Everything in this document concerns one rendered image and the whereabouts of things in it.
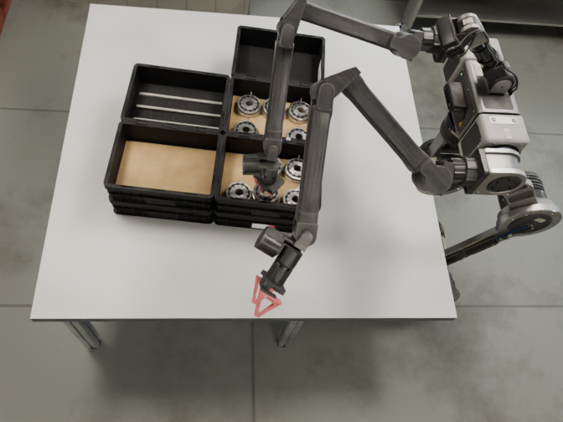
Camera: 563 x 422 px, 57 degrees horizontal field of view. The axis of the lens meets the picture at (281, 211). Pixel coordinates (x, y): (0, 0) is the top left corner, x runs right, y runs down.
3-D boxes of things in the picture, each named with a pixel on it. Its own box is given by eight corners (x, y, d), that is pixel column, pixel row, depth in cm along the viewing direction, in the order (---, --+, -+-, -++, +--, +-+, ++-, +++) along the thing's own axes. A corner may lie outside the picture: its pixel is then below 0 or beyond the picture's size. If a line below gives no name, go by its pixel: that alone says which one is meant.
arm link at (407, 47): (290, -9, 151) (286, -10, 160) (276, 37, 156) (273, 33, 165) (425, 38, 161) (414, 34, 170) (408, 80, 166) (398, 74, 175)
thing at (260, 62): (320, 56, 245) (324, 38, 235) (318, 105, 231) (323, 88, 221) (236, 44, 242) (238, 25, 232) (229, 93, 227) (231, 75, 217)
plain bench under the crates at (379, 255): (364, 109, 339) (399, 26, 277) (400, 356, 265) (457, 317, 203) (112, 95, 318) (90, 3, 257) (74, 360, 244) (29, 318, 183)
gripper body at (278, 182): (273, 194, 186) (275, 185, 179) (252, 177, 188) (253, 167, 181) (285, 183, 188) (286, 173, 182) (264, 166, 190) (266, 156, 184)
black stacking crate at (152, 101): (229, 94, 227) (229, 76, 217) (221, 149, 213) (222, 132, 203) (137, 82, 224) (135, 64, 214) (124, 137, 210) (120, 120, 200)
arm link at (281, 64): (298, 25, 155) (293, 22, 165) (280, 23, 154) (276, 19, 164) (280, 160, 173) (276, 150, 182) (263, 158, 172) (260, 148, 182)
